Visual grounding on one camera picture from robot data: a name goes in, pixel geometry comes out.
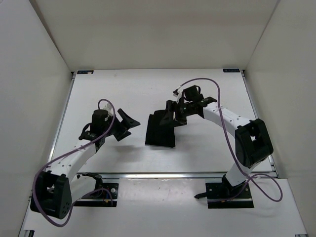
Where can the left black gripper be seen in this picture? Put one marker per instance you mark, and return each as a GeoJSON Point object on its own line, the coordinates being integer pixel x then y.
{"type": "Point", "coordinates": [127, 122]}

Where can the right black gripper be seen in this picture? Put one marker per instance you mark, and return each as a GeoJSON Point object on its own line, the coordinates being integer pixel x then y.
{"type": "Point", "coordinates": [171, 107]}

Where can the black skirt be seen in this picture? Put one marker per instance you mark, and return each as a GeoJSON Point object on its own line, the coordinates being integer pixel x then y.
{"type": "Point", "coordinates": [159, 135]}

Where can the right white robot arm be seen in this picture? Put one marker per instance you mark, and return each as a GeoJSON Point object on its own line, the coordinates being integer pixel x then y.
{"type": "Point", "coordinates": [252, 141]}

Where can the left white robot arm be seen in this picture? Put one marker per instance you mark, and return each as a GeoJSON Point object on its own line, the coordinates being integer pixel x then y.
{"type": "Point", "coordinates": [59, 185]}

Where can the left table corner label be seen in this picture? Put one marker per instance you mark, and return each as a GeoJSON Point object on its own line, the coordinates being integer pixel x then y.
{"type": "Point", "coordinates": [85, 72]}

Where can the table corner label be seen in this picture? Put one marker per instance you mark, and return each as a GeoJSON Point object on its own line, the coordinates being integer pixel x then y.
{"type": "Point", "coordinates": [231, 70]}
{"type": "Point", "coordinates": [85, 72]}

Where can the right table corner label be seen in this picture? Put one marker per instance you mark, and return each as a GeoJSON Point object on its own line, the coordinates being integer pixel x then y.
{"type": "Point", "coordinates": [231, 70]}

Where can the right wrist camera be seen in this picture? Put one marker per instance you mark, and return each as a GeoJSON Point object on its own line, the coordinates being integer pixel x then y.
{"type": "Point", "coordinates": [179, 94]}

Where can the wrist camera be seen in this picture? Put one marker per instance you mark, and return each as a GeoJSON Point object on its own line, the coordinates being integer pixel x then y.
{"type": "Point", "coordinates": [109, 109]}
{"type": "Point", "coordinates": [179, 94]}

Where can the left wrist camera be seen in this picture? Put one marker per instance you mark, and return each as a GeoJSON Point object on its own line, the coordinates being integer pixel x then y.
{"type": "Point", "coordinates": [109, 109]}

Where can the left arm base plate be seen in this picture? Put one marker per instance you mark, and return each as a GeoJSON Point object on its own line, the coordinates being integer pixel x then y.
{"type": "Point", "coordinates": [102, 198]}

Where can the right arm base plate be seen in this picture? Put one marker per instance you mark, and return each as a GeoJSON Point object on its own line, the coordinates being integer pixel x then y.
{"type": "Point", "coordinates": [221, 195]}

